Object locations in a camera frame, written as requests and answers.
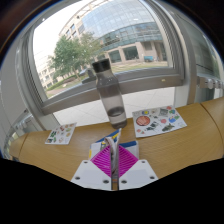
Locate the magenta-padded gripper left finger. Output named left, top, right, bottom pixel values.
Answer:
left=70, top=145, right=114, bottom=192

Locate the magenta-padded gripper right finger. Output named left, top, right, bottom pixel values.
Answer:
left=116, top=143, right=159, bottom=191

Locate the small colourful sticker sheet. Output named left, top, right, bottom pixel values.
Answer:
left=44, top=122, right=78, bottom=146

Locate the large colourful sticker sheet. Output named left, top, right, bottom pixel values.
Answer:
left=132, top=105, right=188, bottom=139

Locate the clear grey bottle black lid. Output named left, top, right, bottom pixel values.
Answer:
left=91, top=58, right=128, bottom=130

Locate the grey-framed window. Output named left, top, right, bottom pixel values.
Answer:
left=14, top=0, right=201, bottom=131

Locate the grey window handle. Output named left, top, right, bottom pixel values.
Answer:
left=81, top=67, right=98, bottom=85

